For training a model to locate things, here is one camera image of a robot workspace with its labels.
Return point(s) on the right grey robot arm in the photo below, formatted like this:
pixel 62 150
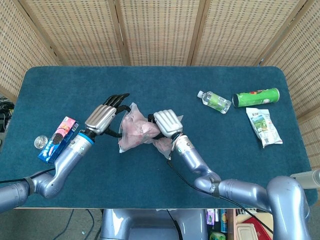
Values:
pixel 190 155

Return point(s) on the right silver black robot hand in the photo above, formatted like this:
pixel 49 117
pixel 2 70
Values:
pixel 168 122

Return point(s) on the green chips can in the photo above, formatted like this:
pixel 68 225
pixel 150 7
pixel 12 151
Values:
pixel 255 98

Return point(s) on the white green snack packet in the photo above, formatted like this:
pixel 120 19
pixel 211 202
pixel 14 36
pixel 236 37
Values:
pixel 262 127

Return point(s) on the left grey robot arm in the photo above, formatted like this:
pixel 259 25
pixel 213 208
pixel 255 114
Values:
pixel 72 155

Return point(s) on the clear bottle with green label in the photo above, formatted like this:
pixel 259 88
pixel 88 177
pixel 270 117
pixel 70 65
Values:
pixel 215 102

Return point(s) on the grey robot torso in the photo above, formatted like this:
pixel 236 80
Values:
pixel 150 225

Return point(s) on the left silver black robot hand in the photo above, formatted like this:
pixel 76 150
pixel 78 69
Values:
pixel 100 118

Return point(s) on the white grey cylinder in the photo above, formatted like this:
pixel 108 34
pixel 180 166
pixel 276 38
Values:
pixel 310 178

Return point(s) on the clear plastic bag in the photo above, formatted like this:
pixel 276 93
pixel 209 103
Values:
pixel 135 130

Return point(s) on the beige plastic container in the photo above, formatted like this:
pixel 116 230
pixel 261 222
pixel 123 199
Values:
pixel 246 232

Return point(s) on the woven rattan folding screen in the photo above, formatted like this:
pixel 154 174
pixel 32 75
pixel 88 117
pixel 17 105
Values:
pixel 160 30

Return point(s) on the teal table mat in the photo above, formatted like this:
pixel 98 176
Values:
pixel 150 80

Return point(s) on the blue yellow box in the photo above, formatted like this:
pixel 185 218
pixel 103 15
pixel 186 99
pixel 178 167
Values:
pixel 224 220

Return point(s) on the red box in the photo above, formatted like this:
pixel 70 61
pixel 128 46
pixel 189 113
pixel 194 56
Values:
pixel 260 227

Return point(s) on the pink blue cookie box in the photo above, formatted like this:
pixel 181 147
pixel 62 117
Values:
pixel 56 140

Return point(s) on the purple packet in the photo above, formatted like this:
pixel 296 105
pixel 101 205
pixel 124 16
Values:
pixel 210 217

